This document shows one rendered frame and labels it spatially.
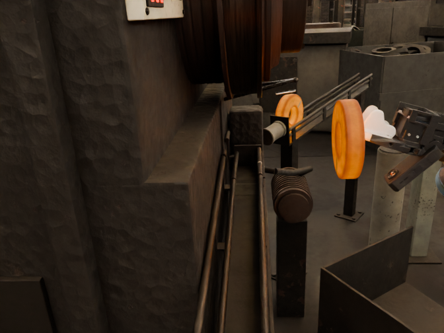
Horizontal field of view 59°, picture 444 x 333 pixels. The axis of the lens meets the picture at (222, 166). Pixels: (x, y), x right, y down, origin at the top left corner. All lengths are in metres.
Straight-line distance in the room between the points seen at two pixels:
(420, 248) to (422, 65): 1.57
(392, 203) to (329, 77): 2.00
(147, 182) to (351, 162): 0.39
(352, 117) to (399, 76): 2.36
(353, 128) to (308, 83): 2.89
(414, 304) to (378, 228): 1.10
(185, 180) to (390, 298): 0.42
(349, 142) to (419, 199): 1.16
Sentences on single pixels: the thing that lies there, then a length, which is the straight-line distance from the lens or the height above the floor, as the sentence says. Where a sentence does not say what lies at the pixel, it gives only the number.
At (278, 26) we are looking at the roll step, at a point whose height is 1.04.
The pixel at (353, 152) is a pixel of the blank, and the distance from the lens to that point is 0.73.
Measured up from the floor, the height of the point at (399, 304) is 0.61.
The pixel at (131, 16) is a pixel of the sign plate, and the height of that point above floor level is 1.06.
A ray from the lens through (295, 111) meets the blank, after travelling 1.50.
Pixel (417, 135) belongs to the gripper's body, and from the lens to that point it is 0.81.
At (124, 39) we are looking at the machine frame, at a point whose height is 1.04.
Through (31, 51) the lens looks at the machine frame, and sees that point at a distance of 0.47.
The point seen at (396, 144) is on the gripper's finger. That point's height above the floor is 0.83.
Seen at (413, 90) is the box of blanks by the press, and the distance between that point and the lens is 3.17.
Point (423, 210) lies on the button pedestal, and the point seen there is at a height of 0.24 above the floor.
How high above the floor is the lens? 1.06
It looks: 21 degrees down
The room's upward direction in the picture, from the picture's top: 3 degrees counter-clockwise
